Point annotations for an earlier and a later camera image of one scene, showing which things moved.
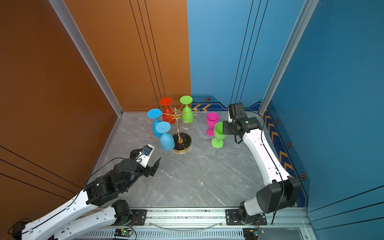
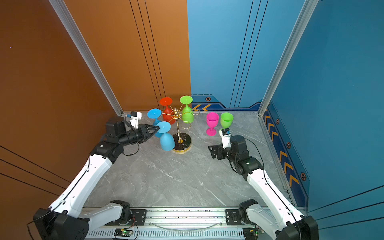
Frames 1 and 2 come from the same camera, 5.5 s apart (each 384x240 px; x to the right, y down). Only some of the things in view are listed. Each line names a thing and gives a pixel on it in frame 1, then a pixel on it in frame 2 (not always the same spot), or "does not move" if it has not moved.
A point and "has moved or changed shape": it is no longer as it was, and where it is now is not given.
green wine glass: x=218 y=132 has moved or changed shape
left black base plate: x=138 y=217 does not move
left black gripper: x=152 y=170 -> x=143 y=130
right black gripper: x=225 y=130 -> x=213 y=153
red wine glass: x=168 y=115 does not move
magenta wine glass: x=212 y=118 does not move
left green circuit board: x=123 y=232 does not move
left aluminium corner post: x=65 y=13 does not move
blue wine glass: x=167 y=140 does not move
